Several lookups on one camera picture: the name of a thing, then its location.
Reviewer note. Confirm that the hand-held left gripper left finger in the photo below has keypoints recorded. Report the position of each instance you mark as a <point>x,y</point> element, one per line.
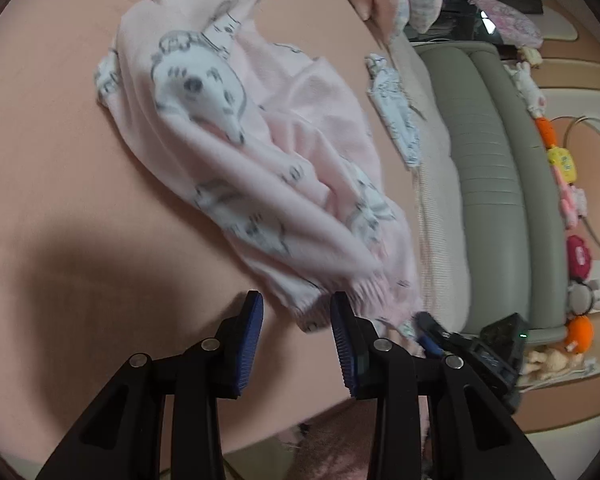
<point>247,345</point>

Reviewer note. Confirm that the grey padded headboard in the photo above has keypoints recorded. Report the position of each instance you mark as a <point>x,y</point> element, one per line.
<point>495,185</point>

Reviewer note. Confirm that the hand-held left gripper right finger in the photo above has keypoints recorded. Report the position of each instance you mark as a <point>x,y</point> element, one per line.
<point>342,345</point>

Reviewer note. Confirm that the row of plush toys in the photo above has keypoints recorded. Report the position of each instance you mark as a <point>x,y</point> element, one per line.
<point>562,162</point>

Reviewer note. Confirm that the pink bed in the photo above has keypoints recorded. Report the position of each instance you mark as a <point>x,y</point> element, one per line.
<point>55,160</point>

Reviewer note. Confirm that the person's pink fuzzy clothing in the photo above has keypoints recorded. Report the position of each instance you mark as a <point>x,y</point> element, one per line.
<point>330,450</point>

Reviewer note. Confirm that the beige quilted bed pad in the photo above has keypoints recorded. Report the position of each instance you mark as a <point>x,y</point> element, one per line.
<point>440,240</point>

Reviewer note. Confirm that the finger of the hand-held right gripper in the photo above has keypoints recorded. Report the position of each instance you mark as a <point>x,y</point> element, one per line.
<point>428,322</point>
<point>430,347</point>

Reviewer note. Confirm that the small white printed garment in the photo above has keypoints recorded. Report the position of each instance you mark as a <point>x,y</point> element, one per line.
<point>395,105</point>

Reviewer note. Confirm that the pink animal print pajamas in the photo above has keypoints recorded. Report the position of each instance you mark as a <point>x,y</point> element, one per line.
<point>280,160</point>

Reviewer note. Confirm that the pink floral cushion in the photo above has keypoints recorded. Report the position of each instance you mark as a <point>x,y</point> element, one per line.
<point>507,20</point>

